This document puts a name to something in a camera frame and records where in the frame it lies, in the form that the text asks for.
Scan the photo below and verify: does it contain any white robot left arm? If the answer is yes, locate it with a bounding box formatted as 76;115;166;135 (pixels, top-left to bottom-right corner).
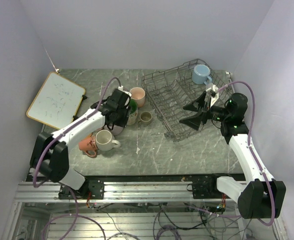
30;88;131;199

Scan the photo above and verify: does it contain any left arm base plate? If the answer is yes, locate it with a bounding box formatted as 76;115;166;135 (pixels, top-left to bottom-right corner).
58;178;105;200

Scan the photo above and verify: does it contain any green inside floral mug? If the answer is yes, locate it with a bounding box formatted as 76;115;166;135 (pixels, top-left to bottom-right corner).
127;99;138;126

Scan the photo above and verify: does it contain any lavender mug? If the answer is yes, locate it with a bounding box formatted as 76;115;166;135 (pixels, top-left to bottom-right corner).
104;124;124;136

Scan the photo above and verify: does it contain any small whiteboard wooden frame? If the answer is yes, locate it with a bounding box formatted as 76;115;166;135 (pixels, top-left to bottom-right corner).
26;72;85;129

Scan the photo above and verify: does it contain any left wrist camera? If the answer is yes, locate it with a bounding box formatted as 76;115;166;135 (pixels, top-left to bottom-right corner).
118;85;132;97

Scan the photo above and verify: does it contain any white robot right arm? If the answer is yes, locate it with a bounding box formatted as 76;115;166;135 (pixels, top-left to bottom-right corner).
179;92;286;220

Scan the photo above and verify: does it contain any peach pink mug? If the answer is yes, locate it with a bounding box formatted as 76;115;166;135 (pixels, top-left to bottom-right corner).
130;87;145;108

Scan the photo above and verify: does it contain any small olive grey cup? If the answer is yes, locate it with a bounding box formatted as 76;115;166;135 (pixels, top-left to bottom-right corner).
138;111;152;126

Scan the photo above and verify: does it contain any orange mug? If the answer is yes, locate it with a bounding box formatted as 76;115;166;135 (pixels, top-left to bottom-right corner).
78;134;98;158

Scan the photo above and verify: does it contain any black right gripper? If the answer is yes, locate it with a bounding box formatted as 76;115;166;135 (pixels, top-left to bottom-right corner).
180;91;231;130

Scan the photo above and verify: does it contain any light blue mug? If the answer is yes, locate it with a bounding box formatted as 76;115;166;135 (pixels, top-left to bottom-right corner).
192;64;212;85

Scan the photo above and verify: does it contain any grey wire dish rack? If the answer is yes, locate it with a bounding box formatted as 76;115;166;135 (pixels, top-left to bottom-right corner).
142;58;220;142

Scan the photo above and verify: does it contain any cream white speckled mug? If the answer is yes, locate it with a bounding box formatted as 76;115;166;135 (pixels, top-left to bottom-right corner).
95;130;121;152

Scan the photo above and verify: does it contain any aluminium mounting rail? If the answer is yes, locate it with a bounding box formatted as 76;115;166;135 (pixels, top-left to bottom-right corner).
14;175;221;203

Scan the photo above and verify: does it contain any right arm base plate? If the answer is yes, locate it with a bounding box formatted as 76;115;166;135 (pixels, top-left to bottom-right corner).
186;174;223;199

